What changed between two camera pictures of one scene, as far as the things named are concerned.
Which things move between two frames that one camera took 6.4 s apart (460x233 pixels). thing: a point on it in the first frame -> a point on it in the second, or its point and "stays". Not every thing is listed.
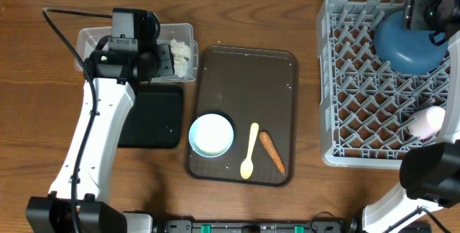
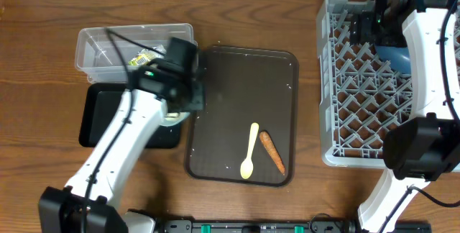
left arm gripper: (168, 62) -> (200, 85)
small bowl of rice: (211, 135) -> (171, 119)
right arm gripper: (413, 16) -> (361, 31)
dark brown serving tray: (246, 85) stays
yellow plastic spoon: (247, 167) stays
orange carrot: (273, 150) stays
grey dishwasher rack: (364, 105) stays
